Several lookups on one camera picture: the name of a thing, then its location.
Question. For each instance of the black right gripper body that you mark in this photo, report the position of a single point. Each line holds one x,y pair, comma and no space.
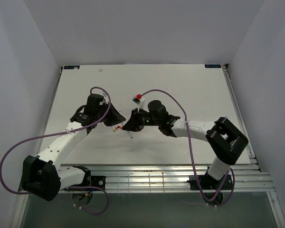
147,120

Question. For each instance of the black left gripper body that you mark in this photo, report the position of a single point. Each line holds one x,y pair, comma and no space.
102,113

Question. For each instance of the thin purple pen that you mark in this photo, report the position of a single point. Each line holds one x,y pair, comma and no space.
130,134

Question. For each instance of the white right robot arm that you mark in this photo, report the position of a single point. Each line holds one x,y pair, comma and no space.
226,140

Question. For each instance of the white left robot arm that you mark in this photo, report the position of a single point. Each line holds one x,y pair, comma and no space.
43,175

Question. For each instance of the left blue table sticker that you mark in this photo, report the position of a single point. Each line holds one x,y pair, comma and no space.
72,67

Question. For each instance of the blue table sticker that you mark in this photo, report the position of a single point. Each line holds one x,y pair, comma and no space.
212,66
72,67

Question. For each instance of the right blue table sticker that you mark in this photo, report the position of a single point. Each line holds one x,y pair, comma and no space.
212,66

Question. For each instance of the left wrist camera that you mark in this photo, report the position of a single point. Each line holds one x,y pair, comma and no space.
104,94

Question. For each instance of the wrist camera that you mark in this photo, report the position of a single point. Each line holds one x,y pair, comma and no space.
139,100
104,94

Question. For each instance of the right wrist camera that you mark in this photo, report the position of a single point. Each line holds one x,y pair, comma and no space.
139,100

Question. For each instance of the aluminium front rail frame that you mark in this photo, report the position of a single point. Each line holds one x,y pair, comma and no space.
144,179

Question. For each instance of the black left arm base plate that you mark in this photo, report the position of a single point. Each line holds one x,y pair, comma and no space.
98,181

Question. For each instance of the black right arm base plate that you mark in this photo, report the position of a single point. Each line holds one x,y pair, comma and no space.
208,183

